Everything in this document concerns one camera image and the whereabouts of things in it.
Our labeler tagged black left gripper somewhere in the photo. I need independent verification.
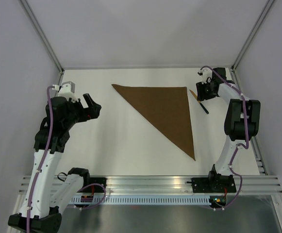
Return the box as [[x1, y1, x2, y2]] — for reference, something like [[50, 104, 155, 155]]
[[63, 93, 101, 130]]

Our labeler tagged brown cloth napkin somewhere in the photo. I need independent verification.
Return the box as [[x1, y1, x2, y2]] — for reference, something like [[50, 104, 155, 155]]
[[112, 84, 195, 160]]

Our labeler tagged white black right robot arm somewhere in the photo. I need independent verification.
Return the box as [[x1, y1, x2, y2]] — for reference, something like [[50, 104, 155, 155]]
[[196, 66, 261, 192]]

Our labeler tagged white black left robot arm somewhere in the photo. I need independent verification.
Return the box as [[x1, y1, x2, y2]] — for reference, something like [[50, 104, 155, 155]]
[[8, 93, 101, 233]]

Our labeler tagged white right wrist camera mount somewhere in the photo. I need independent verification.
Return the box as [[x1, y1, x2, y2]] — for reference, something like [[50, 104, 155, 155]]
[[198, 68, 213, 84]]

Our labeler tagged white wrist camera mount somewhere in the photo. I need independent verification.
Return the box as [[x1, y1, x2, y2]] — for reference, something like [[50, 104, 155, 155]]
[[53, 81, 79, 103], [198, 68, 213, 84]]

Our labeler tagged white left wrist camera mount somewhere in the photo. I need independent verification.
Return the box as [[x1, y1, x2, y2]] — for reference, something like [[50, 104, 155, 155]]
[[53, 81, 79, 103]]

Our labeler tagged left side aluminium rail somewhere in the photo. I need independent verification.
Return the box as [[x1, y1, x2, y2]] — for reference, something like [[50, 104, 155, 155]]
[[33, 70, 64, 175]]

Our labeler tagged aluminium rail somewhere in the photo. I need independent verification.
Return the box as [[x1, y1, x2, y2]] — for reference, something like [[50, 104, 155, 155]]
[[229, 68, 268, 175], [33, 70, 64, 175], [19, 175, 282, 196]]

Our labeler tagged right side aluminium rail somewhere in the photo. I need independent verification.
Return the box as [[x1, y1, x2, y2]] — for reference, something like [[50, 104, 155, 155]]
[[229, 68, 268, 175]]

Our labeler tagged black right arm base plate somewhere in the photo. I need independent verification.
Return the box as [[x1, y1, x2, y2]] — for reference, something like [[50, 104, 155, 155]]
[[186, 177, 237, 194]]

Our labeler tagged right rear aluminium frame post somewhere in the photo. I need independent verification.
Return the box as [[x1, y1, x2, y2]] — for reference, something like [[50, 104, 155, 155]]
[[231, 0, 276, 71]]

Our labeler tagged white slotted cable duct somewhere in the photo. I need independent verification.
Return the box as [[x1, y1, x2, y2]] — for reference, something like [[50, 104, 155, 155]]
[[69, 196, 211, 205]]

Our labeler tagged aluminium front rail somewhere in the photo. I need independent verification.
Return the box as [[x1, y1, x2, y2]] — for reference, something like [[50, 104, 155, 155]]
[[19, 175, 282, 196]]

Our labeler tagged grey aluminium frame post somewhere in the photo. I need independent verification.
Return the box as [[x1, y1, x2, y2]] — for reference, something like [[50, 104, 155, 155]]
[[18, 0, 64, 74]]

